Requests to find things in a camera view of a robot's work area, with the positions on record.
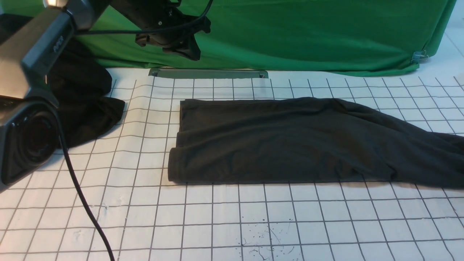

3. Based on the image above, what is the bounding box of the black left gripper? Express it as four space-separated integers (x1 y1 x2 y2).
110 0 211 61

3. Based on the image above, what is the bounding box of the gray long sleeve shirt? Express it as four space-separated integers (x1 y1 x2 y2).
168 97 464 189

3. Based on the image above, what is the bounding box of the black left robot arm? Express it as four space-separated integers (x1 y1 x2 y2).
1 0 213 191

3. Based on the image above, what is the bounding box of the green backdrop cloth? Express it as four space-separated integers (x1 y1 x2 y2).
2 0 456 78

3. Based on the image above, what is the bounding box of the black crumpled cloth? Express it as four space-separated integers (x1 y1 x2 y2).
1 9 125 147

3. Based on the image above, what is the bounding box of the silver binder clip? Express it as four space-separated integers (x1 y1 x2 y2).
410 50 429 64

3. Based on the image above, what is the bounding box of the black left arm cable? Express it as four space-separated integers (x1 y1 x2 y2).
54 0 214 261

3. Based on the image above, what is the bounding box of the gray metal bracket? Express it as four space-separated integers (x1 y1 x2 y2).
149 68 269 79

